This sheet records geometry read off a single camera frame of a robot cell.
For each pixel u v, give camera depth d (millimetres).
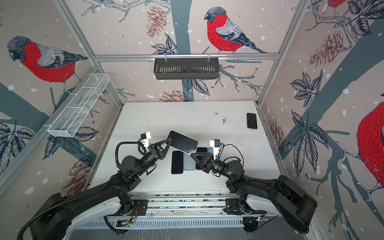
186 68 1055
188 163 892
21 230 379
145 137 669
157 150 629
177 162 890
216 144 644
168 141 670
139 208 729
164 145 669
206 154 667
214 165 634
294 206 415
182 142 671
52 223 402
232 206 733
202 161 645
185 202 766
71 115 741
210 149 939
